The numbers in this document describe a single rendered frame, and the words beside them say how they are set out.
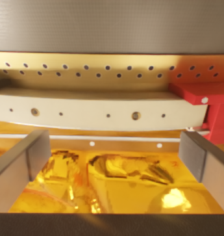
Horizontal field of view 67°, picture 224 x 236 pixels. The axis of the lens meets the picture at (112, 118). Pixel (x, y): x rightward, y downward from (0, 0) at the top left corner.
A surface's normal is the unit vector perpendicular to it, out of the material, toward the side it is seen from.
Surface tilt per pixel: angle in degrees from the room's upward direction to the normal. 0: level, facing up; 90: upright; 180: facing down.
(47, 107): 90
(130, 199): 90
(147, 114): 90
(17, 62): 62
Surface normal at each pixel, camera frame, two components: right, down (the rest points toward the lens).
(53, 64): -0.11, 0.81
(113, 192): -0.07, 0.42
